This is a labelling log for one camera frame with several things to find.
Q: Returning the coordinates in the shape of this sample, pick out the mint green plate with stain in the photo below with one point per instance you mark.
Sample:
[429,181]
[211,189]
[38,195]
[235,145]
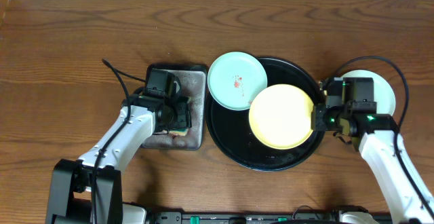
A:
[235,79]

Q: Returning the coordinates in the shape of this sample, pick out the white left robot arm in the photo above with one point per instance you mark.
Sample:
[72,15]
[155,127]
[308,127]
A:
[89,190]

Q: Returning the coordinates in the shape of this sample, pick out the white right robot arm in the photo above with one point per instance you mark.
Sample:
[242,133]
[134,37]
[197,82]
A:
[367,120]

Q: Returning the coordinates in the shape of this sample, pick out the yellow plate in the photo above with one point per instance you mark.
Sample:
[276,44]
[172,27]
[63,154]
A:
[280,116]

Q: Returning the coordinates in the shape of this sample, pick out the round black serving tray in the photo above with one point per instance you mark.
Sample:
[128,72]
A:
[231,131]

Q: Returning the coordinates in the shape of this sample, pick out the black rectangular tray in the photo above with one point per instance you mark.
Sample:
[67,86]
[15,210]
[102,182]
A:
[193,79]

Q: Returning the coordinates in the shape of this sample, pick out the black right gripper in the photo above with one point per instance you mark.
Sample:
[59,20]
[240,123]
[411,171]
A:
[317,113]

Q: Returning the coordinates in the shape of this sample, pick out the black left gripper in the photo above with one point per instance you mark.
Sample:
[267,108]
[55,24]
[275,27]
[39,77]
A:
[185,119]

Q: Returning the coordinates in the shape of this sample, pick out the green scrub sponge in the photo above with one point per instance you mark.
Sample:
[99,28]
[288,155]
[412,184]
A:
[181,131]

